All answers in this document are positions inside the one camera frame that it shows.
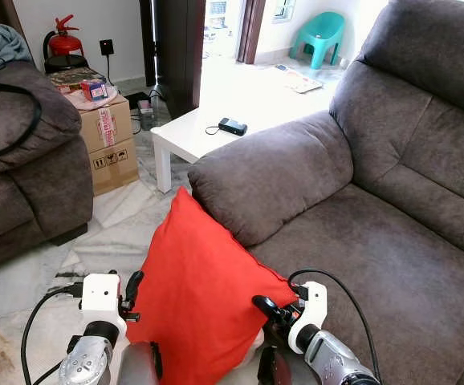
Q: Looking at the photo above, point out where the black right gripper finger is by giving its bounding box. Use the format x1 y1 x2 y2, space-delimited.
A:
252 295 285 322

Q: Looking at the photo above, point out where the red pillow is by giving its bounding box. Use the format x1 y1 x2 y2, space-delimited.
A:
128 186 299 385

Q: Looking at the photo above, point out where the dark grey two-seat sofa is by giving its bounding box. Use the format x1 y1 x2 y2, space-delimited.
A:
188 0 464 385

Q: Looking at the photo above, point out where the robot right leg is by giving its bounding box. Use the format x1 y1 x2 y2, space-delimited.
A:
256 345 293 385

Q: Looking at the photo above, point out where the robot leg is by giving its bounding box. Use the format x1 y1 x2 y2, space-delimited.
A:
256 345 293 385
118 341 163 385

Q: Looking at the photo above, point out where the robot left leg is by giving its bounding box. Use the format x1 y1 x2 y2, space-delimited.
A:
118 341 163 385

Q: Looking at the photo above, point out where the brown cardboard box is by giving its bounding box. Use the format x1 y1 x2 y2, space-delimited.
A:
78 95 140 197

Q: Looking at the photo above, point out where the white low table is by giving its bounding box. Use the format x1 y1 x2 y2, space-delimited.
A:
150 68 349 193

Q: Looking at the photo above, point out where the small red blue box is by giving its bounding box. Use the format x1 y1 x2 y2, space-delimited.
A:
81 79 109 102

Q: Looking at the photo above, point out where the brown printed flat box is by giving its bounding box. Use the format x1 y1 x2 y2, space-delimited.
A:
49 67 104 91

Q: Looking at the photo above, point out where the black round stand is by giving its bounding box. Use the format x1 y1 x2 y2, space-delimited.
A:
43 53 90 75

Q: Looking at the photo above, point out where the printed paper sheet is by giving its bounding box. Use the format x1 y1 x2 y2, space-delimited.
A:
274 64 324 95

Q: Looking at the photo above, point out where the dark brown door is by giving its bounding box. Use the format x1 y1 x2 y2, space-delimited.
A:
140 0 207 120

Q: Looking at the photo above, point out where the red fire extinguisher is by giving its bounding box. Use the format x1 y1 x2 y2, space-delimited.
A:
43 14 84 59

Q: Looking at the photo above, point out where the teal plastic chair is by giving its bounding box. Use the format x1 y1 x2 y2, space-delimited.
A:
290 11 347 70

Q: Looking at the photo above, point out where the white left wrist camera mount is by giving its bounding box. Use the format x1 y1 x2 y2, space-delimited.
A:
80 273 123 314

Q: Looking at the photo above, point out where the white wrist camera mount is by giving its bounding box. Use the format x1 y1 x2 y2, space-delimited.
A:
288 281 329 355
80 273 123 314

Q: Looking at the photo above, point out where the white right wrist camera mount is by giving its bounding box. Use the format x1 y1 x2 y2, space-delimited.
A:
288 281 329 355

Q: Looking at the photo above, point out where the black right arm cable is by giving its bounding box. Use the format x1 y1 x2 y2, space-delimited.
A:
287 269 375 378

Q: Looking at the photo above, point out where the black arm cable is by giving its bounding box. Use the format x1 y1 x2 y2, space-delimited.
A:
287 269 375 378
21 281 84 385

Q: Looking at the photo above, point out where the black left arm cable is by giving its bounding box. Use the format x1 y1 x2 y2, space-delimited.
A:
21 281 84 385

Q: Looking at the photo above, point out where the black strap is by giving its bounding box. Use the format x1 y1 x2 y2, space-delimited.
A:
0 79 43 157

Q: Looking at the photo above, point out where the black device with cord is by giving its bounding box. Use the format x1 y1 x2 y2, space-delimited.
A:
205 117 248 136

